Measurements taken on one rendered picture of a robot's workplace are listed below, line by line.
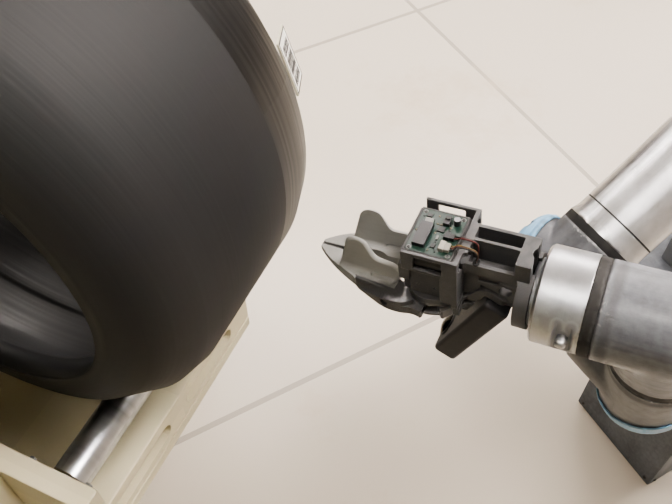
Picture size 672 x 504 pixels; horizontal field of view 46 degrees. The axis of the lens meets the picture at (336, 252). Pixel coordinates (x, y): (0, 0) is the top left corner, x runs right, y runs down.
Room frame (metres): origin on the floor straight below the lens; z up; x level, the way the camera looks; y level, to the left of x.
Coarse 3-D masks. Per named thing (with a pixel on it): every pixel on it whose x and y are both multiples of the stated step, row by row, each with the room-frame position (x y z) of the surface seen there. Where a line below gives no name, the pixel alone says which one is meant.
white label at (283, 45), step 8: (280, 24) 0.65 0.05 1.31; (280, 32) 0.64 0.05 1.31; (280, 40) 0.63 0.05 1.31; (288, 40) 0.65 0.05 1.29; (280, 48) 0.62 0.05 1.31; (288, 48) 0.64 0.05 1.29; (288, 56) 0.63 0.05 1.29; (288, 64) 0.62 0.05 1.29; (296, 64) 0.64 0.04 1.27; (288, 72) 0.61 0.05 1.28; (296, 72) 0.63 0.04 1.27; (296, 80) 0.62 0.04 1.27; (296, 88) 0.61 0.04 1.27
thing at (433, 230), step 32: (416, 224) 0.46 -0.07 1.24; (448, 224) 0.45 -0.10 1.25; (480, 224) 0.45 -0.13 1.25; (416, 256) 0.42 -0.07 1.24; (448, 256) 0.42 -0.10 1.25; (480, 256) 0.43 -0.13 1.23; (512, 256) 0.42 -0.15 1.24; (544, 256) 0.43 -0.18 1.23; (416, 288) 0.42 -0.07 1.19; (448, 288) 0.40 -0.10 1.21; (480, 288) 0.41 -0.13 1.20; (512, 288) 0.40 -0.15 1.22; (512, 320) 0.38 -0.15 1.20
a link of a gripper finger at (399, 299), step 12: (360, 276) 0.45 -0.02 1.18; (360, 288) 0.44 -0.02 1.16; (372, 288) 0.43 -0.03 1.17; (384, 288) 0.43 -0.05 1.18; (396, 288) 0.43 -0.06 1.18; (408, 288) 0.43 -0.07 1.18; (384, 300) 0.42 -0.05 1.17; (396, 300) 0.41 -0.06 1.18; (408, 300) 0.41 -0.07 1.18; (408, 312) 0.41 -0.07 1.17; (420, 312) 0.40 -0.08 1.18
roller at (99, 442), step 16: (112, 400) 0.45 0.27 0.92; (128, 400) 0.45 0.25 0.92; (144, 400) 0.46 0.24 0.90; (96, 416) 0.43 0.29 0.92; (112, 416) 0.43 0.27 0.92; (128, 416) 0.43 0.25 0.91; (80, 432) 0.41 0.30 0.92; (96, 432) 0.41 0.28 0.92; (112, 432) 0.41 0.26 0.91; (80, 448) 0.39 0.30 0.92; (96, 448) 0.39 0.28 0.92; (112, 448) 0.40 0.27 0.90; (64, 464) 0.37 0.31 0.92; (80, 464) 0.37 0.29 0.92; (96, 464) 0.37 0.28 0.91; (80, 480) 0.35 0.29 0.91
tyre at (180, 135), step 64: (0, 0) 0.49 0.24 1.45; (64, 0) 0.51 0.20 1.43; (128, 0) 0.54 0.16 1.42; (192, 0) 0.57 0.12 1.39; (0, 64) 0.44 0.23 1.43; (64, 64) 0.46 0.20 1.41; (128, 64) 0.49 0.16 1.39; (192, 64) 0.52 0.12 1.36; (256, 64) 0.57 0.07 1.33; (0, 128) 0.42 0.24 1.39; (64, 128) 0.42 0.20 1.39; (128, 128) 0.44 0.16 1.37; (192, 128) 0.48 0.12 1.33; (256, 128) 0.53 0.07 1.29; (0, 192) 0.40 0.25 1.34; (64, 192) 0.40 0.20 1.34; (128, 192) 0.41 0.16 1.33; (192, 192) 0.44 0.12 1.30; (256, 192) 0.50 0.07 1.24; (0, 256) 0.66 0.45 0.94; (64, 256) 0.39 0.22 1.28; (128, 256) 0.39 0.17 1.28; (192, 256) 0.41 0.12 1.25; (256, 256) 0.48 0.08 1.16; (0, 320) 0.56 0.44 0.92; (64, 320) 0.57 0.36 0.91; (128, 320) 0.38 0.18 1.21; (192, 320) 0.39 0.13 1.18; (64, 384) 0.42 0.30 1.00; (128, 384) 0.39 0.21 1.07
